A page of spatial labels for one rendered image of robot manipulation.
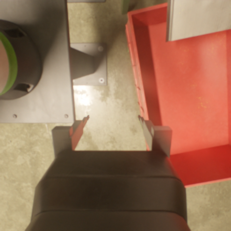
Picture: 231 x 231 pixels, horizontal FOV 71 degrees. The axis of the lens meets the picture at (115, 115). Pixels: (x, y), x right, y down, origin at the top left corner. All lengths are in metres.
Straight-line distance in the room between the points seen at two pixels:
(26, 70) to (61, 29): 0.10
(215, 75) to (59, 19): 0.66
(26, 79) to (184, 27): 0.36
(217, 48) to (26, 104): 0.72
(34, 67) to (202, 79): 0.66
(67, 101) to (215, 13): 0.39
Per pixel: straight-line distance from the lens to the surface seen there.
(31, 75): 0.35
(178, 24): 0.45
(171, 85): 0.76
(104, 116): 1.32
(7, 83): 0.31
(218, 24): 0.50
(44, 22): 0.37
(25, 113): 0.40
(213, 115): 0.87
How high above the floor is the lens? 1.26
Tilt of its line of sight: 73 degrees down
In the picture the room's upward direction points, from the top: 179 degrees counter-clockwise
